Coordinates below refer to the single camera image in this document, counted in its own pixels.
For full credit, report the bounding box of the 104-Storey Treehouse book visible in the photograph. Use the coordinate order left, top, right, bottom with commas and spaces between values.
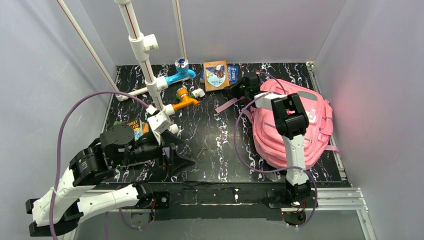
109, 119, 144, 143

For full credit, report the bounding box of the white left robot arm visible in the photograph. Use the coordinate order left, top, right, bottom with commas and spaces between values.
25, 123, 195, 237

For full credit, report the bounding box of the pink student backpack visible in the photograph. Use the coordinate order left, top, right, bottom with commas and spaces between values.
215, 77, 340, 169

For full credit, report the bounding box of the orange Othello book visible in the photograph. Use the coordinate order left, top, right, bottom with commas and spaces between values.
203, 60, 230, 92

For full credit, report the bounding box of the orange plastic tap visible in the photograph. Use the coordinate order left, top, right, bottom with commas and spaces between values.
172, 87, 200, 112

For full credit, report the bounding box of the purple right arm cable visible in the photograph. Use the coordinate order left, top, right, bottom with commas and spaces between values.
233, 71, 319, 229

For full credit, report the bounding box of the black front mounting rail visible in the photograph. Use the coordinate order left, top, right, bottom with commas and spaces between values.
149, 181, 296, 221

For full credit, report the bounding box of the blue plastic tap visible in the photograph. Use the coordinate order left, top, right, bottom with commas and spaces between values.
165, 58, 196, 85

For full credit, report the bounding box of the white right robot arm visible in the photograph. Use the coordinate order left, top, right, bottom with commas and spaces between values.
223, 73, 312, 205

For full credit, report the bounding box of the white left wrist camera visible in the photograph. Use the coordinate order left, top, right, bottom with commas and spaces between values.
146, 105, 173, 134

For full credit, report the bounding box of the blue Treehouse book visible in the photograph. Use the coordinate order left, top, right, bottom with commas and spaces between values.
206, 64, 239, 85

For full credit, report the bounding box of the white PVC pipe frame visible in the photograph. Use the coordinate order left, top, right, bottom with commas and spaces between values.
57, 0, 176, 117

